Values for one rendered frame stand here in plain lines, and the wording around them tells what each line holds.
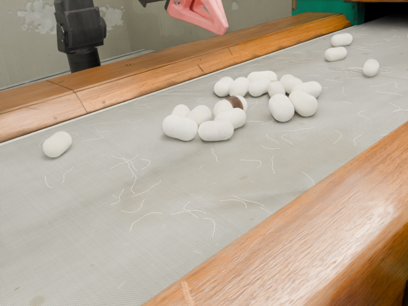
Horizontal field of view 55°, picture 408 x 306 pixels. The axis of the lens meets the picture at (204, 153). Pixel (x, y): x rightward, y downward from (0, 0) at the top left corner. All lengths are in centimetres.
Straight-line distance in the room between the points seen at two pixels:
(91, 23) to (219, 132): 51
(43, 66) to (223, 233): 238
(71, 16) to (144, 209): 57
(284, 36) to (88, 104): 37
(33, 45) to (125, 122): 213
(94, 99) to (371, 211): 35
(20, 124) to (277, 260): 34
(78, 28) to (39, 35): 176
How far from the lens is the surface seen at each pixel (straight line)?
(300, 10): 95
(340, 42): 68
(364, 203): 23
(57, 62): 261
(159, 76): 53
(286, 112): 38
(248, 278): 18
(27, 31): 253
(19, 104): 48
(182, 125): 35
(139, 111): 46
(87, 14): 81
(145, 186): 30
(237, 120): 37
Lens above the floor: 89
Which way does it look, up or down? 26 degrees down
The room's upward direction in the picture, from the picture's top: 6 degrees counter-clockwise
